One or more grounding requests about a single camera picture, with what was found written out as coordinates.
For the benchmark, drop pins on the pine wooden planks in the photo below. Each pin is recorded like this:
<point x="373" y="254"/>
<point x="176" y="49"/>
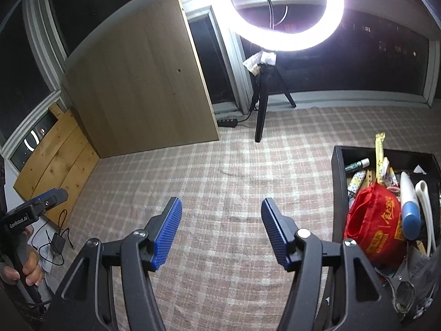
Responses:
<point x="55" y="158"/>

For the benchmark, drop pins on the red cloth bag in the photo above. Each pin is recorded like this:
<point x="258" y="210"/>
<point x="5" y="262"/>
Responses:
<point x="372" y="220"/>

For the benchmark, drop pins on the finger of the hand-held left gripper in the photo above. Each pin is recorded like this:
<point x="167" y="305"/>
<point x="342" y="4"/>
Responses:
<point x="51" y="198"/>

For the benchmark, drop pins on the crumpled white paper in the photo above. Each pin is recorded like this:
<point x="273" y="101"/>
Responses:
<point x="265" y="57"/>

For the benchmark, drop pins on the person's left hand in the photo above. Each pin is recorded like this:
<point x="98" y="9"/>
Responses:
<point x="32" y="269"/>

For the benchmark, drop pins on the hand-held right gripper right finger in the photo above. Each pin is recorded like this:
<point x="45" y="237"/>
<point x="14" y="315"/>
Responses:
<point x="275" y="234"/>

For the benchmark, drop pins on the black power adapter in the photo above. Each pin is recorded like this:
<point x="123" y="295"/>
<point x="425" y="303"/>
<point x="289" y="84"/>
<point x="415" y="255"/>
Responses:
<point x="227" y="122"/>

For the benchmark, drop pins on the black tripod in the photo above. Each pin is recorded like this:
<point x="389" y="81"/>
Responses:
<point x="262" y="110"/>

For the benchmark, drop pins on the large light wooden panel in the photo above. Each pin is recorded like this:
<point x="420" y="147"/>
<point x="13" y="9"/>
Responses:
<point x="137" y="86"/>

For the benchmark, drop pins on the small dark bottle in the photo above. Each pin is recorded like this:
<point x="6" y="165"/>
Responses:
<point x="356" y="165"/>

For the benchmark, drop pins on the white blue bottle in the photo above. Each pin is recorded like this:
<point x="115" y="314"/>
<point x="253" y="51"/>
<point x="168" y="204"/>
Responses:
<point x="408" y="200"/>

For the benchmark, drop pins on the black charger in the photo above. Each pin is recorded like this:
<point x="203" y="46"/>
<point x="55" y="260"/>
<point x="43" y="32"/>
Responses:
<point x="57" y="243"/>

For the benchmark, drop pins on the yellow stick packet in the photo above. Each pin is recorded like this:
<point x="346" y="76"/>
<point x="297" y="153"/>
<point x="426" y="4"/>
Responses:
<point x="379" y="151"/>

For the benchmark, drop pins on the white dotted packet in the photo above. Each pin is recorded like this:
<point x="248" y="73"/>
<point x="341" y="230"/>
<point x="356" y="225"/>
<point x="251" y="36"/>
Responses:
<point x="356" y="182"/>

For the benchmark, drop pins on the white curved plastic bar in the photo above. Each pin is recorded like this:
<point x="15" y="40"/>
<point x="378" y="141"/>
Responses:
<point x="421" y="193"/>

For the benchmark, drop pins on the black box container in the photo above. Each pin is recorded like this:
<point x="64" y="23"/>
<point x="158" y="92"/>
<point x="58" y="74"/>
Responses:
<point x="339" y="179"/>

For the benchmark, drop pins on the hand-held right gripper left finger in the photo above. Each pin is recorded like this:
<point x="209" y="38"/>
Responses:
<point x="168" y="234"/>

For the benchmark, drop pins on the eyeglasses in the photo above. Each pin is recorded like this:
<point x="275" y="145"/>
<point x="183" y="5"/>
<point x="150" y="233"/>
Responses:
<point x="403" y="288"/>

